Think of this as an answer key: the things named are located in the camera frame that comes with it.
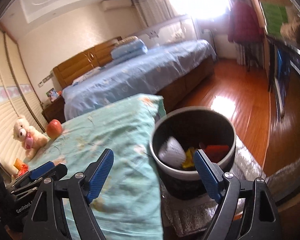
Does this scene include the red torn snack wrapper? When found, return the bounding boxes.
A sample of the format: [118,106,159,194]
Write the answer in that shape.
[199,143,229,163]

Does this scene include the white foam fruit net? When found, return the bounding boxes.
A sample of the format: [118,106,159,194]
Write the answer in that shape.
[158,137,186,169]

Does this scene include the yellow snack bag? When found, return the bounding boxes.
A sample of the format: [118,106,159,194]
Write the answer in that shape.
[181,147,196,170]

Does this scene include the orange red gift trinket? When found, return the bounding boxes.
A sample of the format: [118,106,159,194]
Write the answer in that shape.
[13,158,29,176]

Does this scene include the red apple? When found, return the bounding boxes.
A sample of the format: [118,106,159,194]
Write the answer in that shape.
[46,119,63,140]

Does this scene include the cream teddy bear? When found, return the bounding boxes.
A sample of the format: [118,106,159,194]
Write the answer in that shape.
[13,115,49,161]

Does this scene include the wooden nightstand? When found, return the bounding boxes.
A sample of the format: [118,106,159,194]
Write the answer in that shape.
[42,96,65,124]

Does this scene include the framed photo on nightstand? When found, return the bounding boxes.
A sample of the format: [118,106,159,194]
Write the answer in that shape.
[46,88,59,102]

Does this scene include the large bed with blue sheet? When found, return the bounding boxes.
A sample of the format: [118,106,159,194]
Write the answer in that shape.
[62,40,216,121]

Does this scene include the wooden headboard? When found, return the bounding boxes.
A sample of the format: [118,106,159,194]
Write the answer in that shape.
[53,36,122,89]

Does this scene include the folded light blue quilt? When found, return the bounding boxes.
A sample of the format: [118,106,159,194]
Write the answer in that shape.
[110,36,148,60]

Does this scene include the black glossy TV cabinet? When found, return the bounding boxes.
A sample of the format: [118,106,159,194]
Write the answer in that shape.
[266,34,300,122]

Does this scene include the dark red hanging jacket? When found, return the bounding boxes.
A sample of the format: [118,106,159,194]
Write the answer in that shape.
[228,1,263,44]

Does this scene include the brown teddy bear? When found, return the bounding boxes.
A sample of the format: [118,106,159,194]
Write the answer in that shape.
[280,20,300,44]

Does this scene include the stack of green boxes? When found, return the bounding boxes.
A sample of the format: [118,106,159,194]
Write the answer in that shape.
[261,2,288,37]

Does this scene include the white bed guard rail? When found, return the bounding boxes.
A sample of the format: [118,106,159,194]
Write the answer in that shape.
[131,15,198,49]

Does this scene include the wall air conditioner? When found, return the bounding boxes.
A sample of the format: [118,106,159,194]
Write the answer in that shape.
[101,0,133,11]

